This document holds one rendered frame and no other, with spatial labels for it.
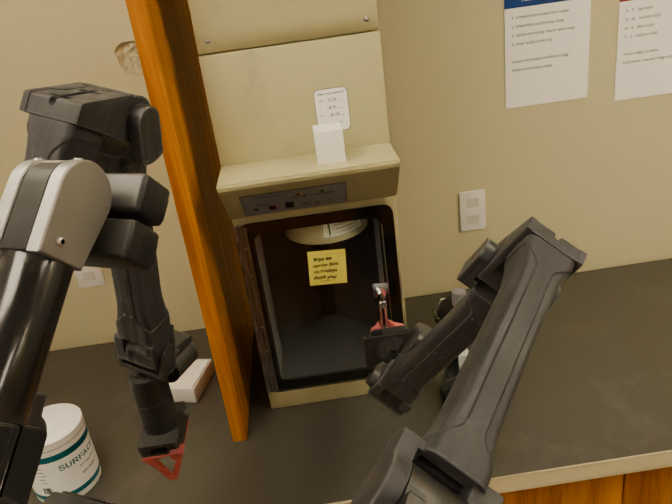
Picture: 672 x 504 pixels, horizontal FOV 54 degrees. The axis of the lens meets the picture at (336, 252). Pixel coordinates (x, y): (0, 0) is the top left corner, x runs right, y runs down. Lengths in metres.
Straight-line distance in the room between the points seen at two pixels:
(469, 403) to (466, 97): 1.21
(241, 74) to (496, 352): 0.75
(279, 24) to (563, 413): 0.94
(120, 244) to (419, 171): 1.32
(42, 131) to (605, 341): 1.32
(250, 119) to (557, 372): 0.86
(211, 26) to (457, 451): 0.86
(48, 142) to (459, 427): 0.50
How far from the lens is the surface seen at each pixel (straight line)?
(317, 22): 1.21
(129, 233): 0.51
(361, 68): 1.23
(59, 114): 0.76
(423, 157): 1.75
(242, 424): 1.44
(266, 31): 1.21
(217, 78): 1.23
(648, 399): 1.53
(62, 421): 1.43
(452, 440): 0.59
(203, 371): 1.63
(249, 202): 1.21
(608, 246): 2.02
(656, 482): 1.51
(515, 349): 0.67
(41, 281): 0.48
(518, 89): 1.77
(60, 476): 1.44
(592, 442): 1.41
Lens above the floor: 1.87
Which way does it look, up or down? 25 degrees down
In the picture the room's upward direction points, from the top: 8 degrees counter-clockwise
